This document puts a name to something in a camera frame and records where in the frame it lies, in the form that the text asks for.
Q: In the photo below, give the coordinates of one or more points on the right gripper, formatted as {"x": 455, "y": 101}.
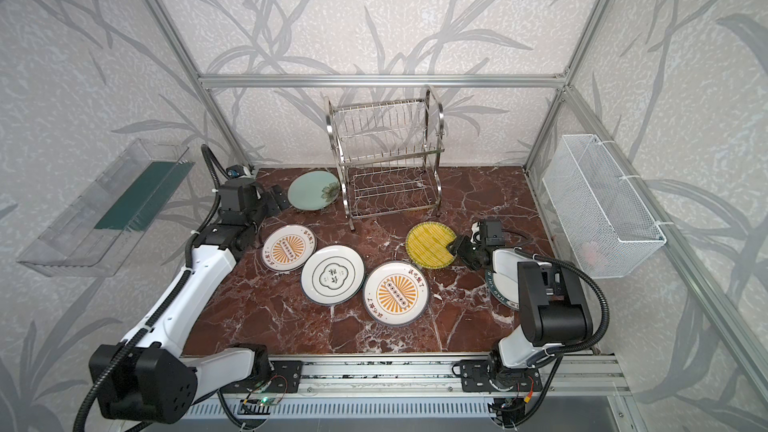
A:
{"x": 463, "y": 249}

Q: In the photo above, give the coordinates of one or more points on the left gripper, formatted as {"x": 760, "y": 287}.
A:
{"x": 271, "y": 201}

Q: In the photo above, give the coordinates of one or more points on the yellow green striped plate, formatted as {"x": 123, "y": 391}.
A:
{"x": 427, "y": 245}

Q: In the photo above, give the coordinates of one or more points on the large orange sun plate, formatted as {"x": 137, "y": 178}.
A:
{"x": 396, "y": 293}

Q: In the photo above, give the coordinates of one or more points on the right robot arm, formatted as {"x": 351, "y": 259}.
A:
{"x": 562, "y": 310}

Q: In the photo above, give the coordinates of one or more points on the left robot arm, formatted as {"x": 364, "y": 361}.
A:
{"x": 144, "y": 378}

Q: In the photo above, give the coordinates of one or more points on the stainless steel dish rack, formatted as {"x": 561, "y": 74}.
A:
{"x": 387, "y": 155}

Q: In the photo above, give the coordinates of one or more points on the light green flower plate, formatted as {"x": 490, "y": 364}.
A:
{"x": 314, "y": 190}

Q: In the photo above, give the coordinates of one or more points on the small orange sun plate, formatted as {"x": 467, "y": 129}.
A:
{"x": 288, "y": 248}

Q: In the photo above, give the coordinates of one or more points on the white plate green rim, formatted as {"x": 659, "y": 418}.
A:
{"x": 504, "y": 288}

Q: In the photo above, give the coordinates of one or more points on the white plate green emblem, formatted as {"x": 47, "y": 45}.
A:
{"x": 332, "y": 275}

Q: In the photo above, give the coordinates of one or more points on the clear plastic tray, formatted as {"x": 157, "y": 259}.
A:
{"x": 95, "y": 234}

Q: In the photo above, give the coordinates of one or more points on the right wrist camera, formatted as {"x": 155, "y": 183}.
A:
{"x": 475, "y": 232}

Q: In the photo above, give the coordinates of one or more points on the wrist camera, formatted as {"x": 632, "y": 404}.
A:
{"x": 238, "y": 171}
{"x": 475, "y": 232}

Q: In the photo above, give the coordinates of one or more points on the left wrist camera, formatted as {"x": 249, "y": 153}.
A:
{"x": 238, "y": 171}

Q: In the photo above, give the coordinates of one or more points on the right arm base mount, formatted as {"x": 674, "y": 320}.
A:
{"x": 484, "y": 375}

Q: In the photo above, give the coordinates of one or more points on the white wire mesh basket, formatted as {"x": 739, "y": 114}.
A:
{"x": 609, "y": 228}

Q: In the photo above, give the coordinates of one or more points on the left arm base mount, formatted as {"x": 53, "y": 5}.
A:
{"x": 284, "y": 378}

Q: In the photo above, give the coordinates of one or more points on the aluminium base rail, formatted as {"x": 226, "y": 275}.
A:
{"x": 418, "y": 375}

